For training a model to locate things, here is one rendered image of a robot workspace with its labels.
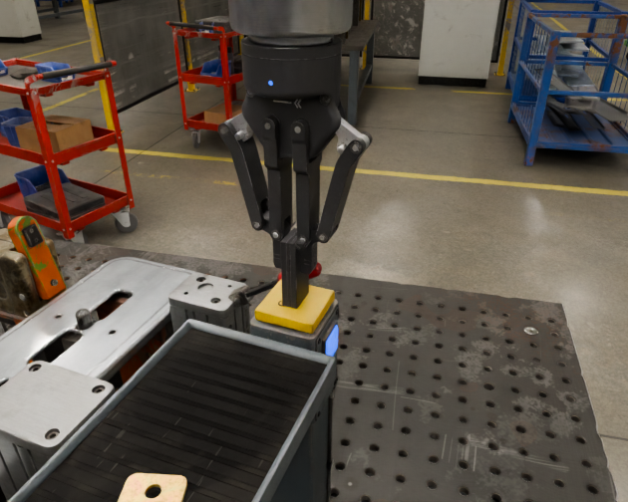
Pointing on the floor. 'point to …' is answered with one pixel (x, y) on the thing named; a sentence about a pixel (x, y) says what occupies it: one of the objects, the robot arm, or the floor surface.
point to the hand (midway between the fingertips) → (295, 268)
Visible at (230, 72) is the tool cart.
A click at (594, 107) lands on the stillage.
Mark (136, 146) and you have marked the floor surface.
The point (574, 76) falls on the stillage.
